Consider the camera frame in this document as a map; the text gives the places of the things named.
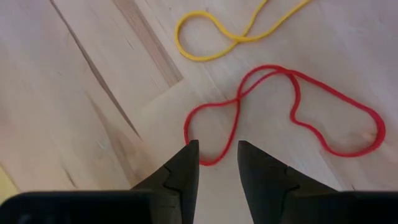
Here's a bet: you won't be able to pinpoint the yellow rubber band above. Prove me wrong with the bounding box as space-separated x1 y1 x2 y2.
174 0 313 62

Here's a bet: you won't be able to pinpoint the rubber bands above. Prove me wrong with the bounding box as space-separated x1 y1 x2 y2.
183 63 387 167

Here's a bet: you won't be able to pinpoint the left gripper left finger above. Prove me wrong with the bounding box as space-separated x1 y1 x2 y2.
0 139 200 224

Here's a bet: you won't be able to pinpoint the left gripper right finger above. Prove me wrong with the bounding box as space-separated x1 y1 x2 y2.
237 140 398 224

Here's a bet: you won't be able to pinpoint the yellow translucent plastic bin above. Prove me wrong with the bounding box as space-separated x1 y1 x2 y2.
0 164 20 203

